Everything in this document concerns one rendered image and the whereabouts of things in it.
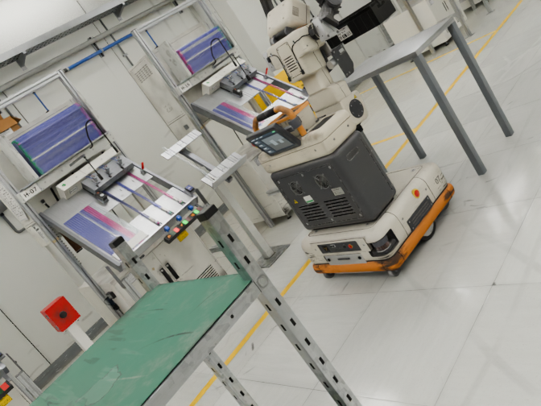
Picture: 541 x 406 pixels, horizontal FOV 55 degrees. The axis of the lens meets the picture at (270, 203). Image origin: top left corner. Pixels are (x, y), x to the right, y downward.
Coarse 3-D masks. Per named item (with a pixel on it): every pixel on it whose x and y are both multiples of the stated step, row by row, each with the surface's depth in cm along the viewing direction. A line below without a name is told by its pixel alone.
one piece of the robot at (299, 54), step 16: (304, 32) 259; (272, 48) 274; (288, 48) 265; (304, 48) 259; (288, 64) 271; (304, 64) 265; (320, 64) 271; (288, 80) 275; (304, 80) 278; (320, 80) 271; (320, 96) 278; (336, 96) 271; (352, 96) 276; (320, 112) 285; (352, 112) 274
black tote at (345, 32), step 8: (384, 0) 274; (360, 8) 291; (368, 8) 269; (376, 8) 270; (384, 8) 274; (392, 8) 277; (352, 16) 278; (360, 16) 275; (368, 16) 272; (376, 16) 269; (384, 16) 273; (344, 24) 284; (352, 24) 281; (360, 24) 278; (368, 24) 275; (376, 24) 272; (344, 32) 288; (352, 32) 284; (360, 32) 281; (328, 40) 298; (336, 40) 294; (344, 40) 291
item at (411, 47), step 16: (432, 32) 288; (400, 48) 307; (416, 48) 276; (464, 48) 300; (368, 64) 328; (384, 64) 293; (416, 64) 277; (352, 80) 314; (432, 80) 278; (480, 80) 305; (384, 96) 357; (400, 112) 360; (448, 112) 283; (496, 112) 311; (368, 144) 338; (416, 144) 365; (464, 144) 289; (480, 160) 292
